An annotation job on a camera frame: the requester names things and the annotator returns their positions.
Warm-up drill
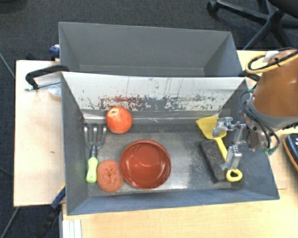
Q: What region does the orange fruit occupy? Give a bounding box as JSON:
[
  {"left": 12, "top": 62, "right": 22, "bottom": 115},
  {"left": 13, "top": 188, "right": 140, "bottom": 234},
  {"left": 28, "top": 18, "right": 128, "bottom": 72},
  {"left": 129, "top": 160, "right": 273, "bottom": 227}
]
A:
[{"left": 105, "top": 106, "right": 134, "bottom": 135}]

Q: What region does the yellow toy scoop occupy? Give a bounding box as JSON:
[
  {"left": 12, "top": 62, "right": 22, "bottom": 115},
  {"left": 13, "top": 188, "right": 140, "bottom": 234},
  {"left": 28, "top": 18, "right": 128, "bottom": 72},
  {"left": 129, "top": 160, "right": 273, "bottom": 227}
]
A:
[{"left": 195, "top": 115, "right": 243, "bottom": 183}]

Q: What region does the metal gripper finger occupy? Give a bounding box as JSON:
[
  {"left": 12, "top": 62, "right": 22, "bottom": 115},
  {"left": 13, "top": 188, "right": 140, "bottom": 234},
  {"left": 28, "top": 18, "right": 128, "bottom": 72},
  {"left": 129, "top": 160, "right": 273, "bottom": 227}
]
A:
[
  {"left": 212, "top": 116, "right": 236, "bottom": 138},
  {"left": 219, "top": 145, "right": 243, "bottom": 171}
]

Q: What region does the copper scouring pad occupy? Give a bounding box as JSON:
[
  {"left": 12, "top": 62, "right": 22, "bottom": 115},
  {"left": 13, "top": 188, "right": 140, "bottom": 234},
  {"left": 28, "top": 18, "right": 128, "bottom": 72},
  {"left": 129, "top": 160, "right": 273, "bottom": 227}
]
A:
[{"left": 96, "top": 159, "right": 125, "bottom": 193}]

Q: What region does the red bowl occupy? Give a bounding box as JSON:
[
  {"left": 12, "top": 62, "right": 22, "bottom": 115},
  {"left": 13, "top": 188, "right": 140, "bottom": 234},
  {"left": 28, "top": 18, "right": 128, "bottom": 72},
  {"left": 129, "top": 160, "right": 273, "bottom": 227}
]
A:
[{"left": 119, "top": 139, "right": 172, "bottom": 190}]

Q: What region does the dark green flat block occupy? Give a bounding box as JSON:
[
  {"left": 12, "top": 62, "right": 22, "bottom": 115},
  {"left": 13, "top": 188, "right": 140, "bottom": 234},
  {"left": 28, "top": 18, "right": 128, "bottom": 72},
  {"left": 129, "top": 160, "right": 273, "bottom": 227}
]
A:
[{"left": 198, "top": 140, "right": 227, "bottom": 184}]

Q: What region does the pale wood flat board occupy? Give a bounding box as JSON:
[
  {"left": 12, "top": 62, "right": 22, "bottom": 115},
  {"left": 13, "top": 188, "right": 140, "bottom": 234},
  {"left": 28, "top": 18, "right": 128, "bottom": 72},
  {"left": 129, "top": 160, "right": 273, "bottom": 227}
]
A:
[{"left": 13, "top": 59, "right": 67, "bottom": 207}]

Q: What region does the green-handled garden fork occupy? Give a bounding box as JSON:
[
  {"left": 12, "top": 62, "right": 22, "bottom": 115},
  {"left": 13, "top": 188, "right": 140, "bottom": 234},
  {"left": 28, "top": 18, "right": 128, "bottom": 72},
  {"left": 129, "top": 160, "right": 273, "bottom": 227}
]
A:
[{"left": 83, "top": 122, "right": 107, "bottom": 184}]

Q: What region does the grey metal bin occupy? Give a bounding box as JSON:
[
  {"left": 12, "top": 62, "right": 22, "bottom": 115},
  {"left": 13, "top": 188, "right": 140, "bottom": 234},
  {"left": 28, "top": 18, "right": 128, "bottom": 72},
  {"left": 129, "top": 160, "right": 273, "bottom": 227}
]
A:
[{"left": 58, "top": 21, "right": 281, "bottom": 216}]

